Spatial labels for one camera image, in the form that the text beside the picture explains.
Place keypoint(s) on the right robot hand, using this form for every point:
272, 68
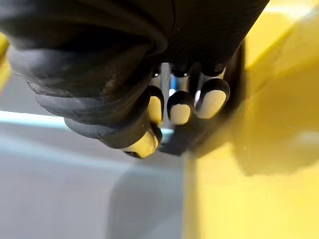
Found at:
89, 62

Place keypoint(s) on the yellow metal shelf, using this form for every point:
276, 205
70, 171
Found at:
261, 189

